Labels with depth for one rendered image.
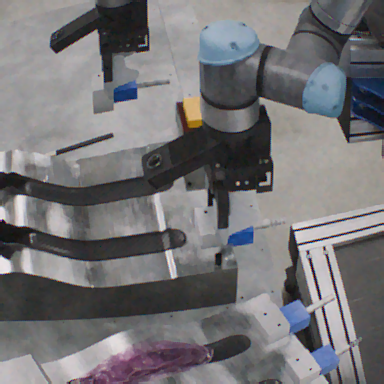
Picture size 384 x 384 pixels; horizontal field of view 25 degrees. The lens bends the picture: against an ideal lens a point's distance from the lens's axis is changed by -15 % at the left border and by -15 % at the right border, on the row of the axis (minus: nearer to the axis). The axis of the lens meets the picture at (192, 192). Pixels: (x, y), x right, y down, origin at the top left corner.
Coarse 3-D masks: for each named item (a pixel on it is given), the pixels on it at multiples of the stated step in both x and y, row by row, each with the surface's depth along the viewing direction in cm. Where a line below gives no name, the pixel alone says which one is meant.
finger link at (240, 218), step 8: (232, 200) 132; (240, 200) 132; (216, 208) 132; (232, 208) 133; (240, 208) 133; (216, 216) 133; (232, 216) 134; (240, 216) 134; (248, 216) 134; (256, 216) 134; (216, 224) 134; (232, 224) 135; (240, 224) 135; (248, 224) 135; (216, 232) 135; (224, 232) 134; (232, 232) 135; (224, 240) 136
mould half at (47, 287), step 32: (0, 160) 146; (32, 160) 147; (64, 160) 151; (96, 160) 152; (128, 160) 151; (160, 192) 146; (192, 192) 146; (32, 224) 138; (64, 224) 141; (96, 224) 143; (128, 224) 143; (160, 224) 142; (192, 224) 142; (0, 256) 132; (32, 256) 133; (160, 256) 138; (192, 256) 138; (224, 256) 138; (0, 288) 132; (32, 288) 133; (64, 288) 134; (96, 288) 135; (128, 288) 136; (160, 288) 137; (192, 288) 138; (224, 288) 140; (0, 320) 139; (32, 320) 140
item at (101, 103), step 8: (96, 80) 154; (152, 80) 156; (160, 80) 156; (168, 80) 157; (96, 88) 153; (120, 88) 154; (128, 88) 154; (136, 88) 154; (96, 96) 153; (104, 96) 154; (120, 96) 155; (128, 96) 155; (136, 96) 156; (96, 104) 154; (104, 104) 155; (112, 104) 155; (96, 112) 156
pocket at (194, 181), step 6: (198, 168) 151; (186, 174) 151; (192, 174) 151; (198, 174) 152; (186, 180) 151; (192, 180) 151; (198, 180) 151; (204, 180) 151; (186, 186) 151; (192, 186) 151; (198, 186) 151; (204, 186) 150
